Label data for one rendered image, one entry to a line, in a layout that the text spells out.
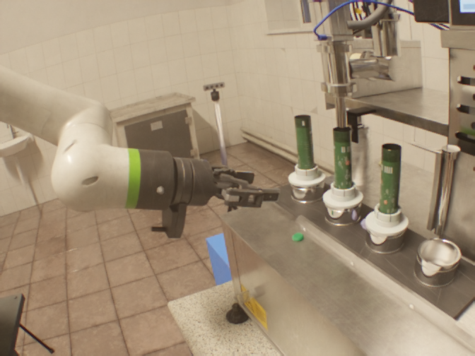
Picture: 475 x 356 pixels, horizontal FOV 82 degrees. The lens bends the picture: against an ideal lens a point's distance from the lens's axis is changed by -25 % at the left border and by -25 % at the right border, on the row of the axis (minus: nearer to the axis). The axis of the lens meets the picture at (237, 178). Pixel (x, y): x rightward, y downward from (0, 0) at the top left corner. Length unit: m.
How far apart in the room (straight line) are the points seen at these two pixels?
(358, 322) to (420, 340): 0.09
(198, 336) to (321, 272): 0.39
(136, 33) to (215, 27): 0.96
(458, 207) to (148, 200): 0.45
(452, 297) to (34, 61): 3.92
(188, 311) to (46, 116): 0.57
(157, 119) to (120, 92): 0.78
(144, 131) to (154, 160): 2.81
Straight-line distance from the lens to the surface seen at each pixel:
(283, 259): 0.55
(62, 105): 0.59
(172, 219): 0.55
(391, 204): 0.50
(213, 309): 0.87
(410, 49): 0.80
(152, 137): 3.35
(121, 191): 0.50
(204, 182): 0.54
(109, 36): 3.92
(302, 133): 0.63
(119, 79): 3.92
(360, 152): 0.74
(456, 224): 0.52
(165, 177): 0.51
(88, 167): 0.48
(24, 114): 0.58
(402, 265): 0.51
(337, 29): 0.51
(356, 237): 0.57
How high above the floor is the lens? 1.35
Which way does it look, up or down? 23 degrees down
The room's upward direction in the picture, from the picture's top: 8 degrees counter-clockwise
